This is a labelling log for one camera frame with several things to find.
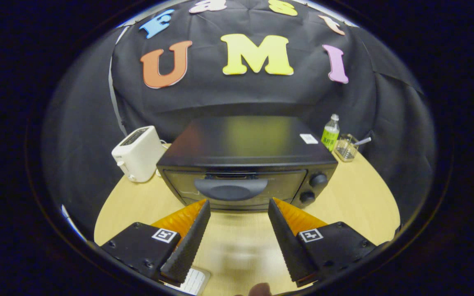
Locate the green label plastic bottle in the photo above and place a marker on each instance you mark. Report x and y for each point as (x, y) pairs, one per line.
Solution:
(330, 137)

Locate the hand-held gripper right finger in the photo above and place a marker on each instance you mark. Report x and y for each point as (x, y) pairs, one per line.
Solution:
(290, 246)

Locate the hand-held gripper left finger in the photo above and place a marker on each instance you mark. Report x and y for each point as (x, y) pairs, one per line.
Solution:
(185, 246)

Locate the metal spoon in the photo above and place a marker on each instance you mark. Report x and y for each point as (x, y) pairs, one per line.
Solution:
(364, 141)

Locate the white pop-up toaster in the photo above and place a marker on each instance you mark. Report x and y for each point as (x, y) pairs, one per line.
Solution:
(138, 156)

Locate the black toaster oven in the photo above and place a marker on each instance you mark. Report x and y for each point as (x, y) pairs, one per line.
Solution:
(245, 139)

